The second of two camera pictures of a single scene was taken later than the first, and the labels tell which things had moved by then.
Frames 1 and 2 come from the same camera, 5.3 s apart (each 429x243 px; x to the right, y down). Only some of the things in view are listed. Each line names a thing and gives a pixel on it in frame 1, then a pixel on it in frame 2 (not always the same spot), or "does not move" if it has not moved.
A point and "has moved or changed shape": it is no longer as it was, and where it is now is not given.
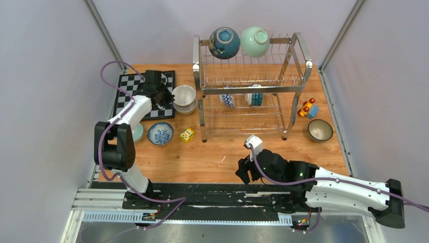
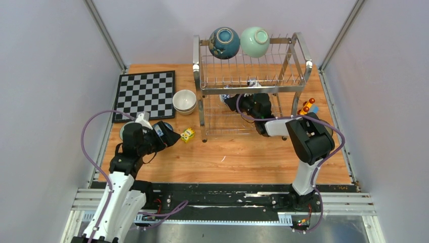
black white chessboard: (128, 83) does not move
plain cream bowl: (185, 95) has moved or changed shape
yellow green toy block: (186, 133) does not move
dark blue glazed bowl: (224, 43) does not move
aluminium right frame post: (357, 5) does not move
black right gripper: (244, 164) -> (231, 103)
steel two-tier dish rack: (242, 94) does not move
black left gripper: (168, 99) -> (169, 137)
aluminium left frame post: (105, 33) does not move
